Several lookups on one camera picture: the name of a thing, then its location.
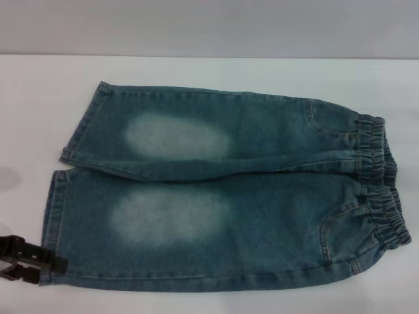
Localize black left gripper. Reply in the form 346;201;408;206
0;234;69;283

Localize blue washed denim shorts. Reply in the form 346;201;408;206
38;80;412;297

